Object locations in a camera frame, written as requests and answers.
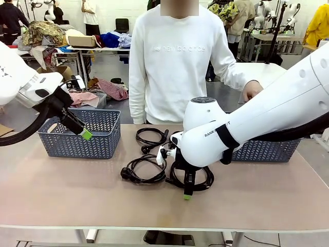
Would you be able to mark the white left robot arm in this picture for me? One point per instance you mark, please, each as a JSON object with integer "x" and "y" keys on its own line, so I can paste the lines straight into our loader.
{"x": 15, "y": 77}

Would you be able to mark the open brown cardboard box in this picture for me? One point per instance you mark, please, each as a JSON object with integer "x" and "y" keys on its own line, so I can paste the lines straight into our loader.
{"x": 63, "y": 72}

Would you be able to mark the blue and red clothes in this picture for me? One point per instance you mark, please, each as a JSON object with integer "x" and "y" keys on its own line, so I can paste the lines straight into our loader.
{"x": 113, "y": 39}

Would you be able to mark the person in white sweatshirt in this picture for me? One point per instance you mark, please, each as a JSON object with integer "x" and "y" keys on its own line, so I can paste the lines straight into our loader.
{"x": 174, "y": 77}

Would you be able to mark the white table leg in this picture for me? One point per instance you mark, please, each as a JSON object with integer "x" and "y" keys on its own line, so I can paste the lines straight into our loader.
{"x": 91, "y": 235}
{"x": 229, "y": 236}

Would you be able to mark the black tripod pole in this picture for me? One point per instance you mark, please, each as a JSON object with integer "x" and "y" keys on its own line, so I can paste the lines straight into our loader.
{"x": 276, "y": 33}

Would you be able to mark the cardboard sheet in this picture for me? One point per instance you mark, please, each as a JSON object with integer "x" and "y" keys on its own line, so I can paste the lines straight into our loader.
{"x": 5, "y": 130}

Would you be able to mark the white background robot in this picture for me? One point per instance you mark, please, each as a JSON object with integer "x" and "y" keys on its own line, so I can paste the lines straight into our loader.
{"x": 48, "y": 13}
{"x": 291, "y": 13}
{"x": 262, "y": 10}

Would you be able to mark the black floor base plate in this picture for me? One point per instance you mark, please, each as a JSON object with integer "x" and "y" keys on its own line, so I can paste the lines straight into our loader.
{"x": 167, "y": 238}

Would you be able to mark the person's left hand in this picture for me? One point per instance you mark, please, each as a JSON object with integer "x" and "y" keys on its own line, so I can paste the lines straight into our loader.
{"x": 252, "y": 90}

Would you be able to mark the flat cardboard box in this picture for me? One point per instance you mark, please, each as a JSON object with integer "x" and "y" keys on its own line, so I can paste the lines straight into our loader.
{"x": 82, "y": 41}

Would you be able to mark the person in yellow jacket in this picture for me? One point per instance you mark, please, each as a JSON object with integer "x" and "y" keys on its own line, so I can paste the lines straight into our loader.
{"x": 318, "y": 25}

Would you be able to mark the seated person in black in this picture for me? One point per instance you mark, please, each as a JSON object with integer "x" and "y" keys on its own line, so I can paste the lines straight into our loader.
{"x": 58, "y": 15}

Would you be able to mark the person in dark clothes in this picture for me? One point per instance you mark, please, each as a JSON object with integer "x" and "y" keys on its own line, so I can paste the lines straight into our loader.
{"x": 10, "y": 18}

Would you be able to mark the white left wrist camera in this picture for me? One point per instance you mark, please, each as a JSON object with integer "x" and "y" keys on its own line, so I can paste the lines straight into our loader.
{"x": 80, "y": 83}

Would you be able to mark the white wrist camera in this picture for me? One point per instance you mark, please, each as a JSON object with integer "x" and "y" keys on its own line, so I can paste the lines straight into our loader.
{"x": 161, "y": 155}
{"x": 80, "y": 83}

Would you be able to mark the red plaid clothes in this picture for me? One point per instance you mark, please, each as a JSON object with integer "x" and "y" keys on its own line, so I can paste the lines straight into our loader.
{"x": 113, "y": 90}

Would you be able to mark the person in camouflage jacket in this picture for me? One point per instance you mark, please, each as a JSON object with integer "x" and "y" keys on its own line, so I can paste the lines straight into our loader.
{"x": 239, "y": 15}

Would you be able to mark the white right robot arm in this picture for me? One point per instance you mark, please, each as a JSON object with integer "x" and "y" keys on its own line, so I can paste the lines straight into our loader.
{"x": 257, "y": 115}

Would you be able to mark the white background table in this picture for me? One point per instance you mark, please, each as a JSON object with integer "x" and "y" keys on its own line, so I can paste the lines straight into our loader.
{"x": 102, "y": 52}

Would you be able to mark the person's right forearm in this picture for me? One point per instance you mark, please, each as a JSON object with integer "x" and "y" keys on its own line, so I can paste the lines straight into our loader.
{"x": 136, "y": 103}

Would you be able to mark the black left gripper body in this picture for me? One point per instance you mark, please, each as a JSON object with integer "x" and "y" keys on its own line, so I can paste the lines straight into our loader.
{"x": 65, "y": 108}

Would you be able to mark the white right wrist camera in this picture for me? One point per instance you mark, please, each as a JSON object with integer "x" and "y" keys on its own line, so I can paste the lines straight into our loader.
{"x": 161, "y": 155}

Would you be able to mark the person's left forearm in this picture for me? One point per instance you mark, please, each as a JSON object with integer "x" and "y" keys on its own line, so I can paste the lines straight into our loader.
{"x": 231, "y": 77}

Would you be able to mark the grey background table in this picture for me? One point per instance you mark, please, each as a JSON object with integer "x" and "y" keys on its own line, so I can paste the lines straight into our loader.
{"x": 264, "y": 37}

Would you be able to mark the black office chair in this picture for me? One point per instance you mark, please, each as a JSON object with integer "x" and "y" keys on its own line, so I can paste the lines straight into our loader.
{"x": 121, "y": 25}

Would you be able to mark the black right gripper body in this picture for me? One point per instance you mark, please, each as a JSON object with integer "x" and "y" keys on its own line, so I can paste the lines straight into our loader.
{"x": 182, "y": 160}

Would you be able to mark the pile of patterned clothes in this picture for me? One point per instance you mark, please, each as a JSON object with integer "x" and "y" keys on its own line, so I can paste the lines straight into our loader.
{"x": 41, "y": 36}

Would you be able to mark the person in white shirt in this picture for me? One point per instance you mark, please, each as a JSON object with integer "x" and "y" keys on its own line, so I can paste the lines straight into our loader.
{"x": 90, "y": 15}

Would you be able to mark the grey plastic mesh basket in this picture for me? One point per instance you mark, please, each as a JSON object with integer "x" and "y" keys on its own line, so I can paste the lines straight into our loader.
{"x": 77, "y": 146}
{"x": 264, "y": 151}

